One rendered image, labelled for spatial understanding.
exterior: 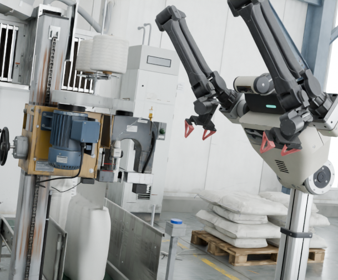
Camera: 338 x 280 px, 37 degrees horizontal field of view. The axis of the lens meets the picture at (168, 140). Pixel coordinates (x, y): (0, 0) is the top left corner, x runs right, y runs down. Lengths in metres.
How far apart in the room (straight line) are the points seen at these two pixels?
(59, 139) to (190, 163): 5.23
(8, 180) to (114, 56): 3.11
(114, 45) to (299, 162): 0.93
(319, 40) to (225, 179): 2.54
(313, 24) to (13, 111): 5.08
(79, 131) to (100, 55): 0.35
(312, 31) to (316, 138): 6.46
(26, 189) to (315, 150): 1.30
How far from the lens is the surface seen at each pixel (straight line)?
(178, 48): 2.28
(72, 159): 2.23
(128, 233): 3.20
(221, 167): 7.64
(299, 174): 2.16
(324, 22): 8.26
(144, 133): 2.55
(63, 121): 2.23
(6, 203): 5.25
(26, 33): 5.13
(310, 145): 2.05
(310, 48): 8.42
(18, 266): 2.56
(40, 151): 2.40
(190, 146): 7.33
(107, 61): 2.26
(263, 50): 1.74
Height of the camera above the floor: 1.38
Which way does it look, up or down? 3 degrees down
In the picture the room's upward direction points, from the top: 7 degrees clockwise
